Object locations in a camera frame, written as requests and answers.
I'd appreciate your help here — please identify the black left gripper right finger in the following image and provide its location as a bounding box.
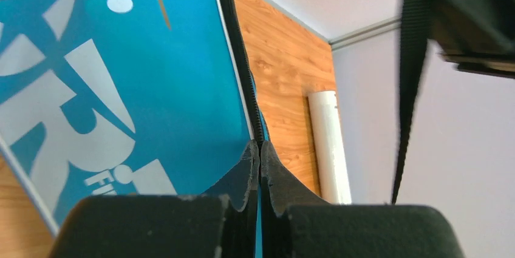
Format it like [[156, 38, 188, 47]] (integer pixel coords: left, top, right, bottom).
[[260, 141, 463, 257]]

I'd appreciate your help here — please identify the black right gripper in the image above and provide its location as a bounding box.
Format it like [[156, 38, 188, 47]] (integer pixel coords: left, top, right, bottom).
[[402, 0, 514, 78]]

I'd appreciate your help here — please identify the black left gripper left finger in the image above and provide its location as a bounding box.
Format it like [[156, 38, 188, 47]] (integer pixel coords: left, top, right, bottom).
[[50, 141, 259, 257]]

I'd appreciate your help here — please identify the blue sport racket bag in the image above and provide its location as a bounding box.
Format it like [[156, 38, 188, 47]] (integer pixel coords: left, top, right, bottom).
[[0, 0, 431, 258]]

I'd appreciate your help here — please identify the grey shuttlecock tube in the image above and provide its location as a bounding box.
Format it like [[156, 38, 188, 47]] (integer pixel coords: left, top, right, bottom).
[[308, 90, 352, 205]]

